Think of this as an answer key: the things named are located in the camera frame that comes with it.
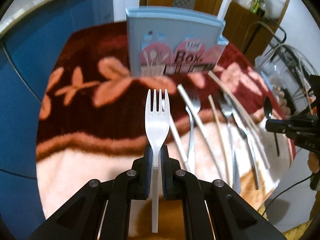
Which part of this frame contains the black spoon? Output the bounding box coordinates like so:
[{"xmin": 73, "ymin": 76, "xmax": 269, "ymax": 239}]
[{"xmin": 264, "ymin": 96, "xmax": 280, "ymax": 157}]

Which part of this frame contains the white plastic fork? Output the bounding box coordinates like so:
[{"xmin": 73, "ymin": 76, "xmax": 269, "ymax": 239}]
[{"xmin": 145, "ymin": 89, "xmax": 170, "ymax": 233}]

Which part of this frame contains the steel fork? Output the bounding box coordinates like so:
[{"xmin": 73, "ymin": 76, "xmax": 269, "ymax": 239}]
[
  {"xmin": 185, "ymin": 90, "xmax": 201, "ymax": 174},
  {"xmin": 217, "ymin": 96, "xmax": 241, "ymax": 194}
]

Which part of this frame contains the blue kitchen cabinet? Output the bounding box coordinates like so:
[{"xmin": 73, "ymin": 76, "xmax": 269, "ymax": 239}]
[{"xmin": 1, "ymin": 0, "xmax": 114, "ymax": 239}]

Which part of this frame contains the steel table knife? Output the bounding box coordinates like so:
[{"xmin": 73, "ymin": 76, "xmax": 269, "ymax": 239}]
[{"xmin": 223, "ymin": 92, "xmax": 260, "ymax": 190}]

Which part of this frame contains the red floral table blanket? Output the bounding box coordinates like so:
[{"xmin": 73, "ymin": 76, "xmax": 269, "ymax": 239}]
[{"xmin": 35, "ymin": 21, "xmax": 297, "ymax": 238}]

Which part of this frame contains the wooden chopstick far right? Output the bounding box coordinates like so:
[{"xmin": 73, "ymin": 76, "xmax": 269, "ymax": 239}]
[{"xmin": 208, "ymin": 70, "xmax": 271, "ymax": 170}]

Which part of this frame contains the wooden chopstick thin middle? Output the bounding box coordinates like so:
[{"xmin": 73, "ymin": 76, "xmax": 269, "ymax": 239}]
[{"xmin": 208, "ymin": 94, "xmax": 232, "ymax": 183}]

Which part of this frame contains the wooden corner shelf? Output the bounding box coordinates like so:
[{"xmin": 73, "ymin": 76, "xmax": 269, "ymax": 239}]
[{"xmin": 223, "ymin": 0, "xmax": 290, "ymax": 63}]

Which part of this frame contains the green bottle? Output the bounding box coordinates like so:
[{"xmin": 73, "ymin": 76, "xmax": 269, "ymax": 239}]
[{"xmin": 250, "ymin": 0, "xmax": 264, "ymax": 15}]

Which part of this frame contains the light blue utensil box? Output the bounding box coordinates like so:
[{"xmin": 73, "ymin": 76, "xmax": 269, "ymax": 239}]
[{"xmin": 126, "ymin": 6, "xmax": 228, "ymax": 76}]

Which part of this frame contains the black wire rack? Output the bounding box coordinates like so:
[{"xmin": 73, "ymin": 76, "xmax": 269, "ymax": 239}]
[{"xmin": 243, "ymin": 21, "xmax": 320, "ymax": 116}]

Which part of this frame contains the black cable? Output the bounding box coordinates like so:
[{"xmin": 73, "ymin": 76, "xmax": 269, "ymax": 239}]
[{"xmin": 261, "ymin": 173, "xmax": 313, "ymax": 218}]

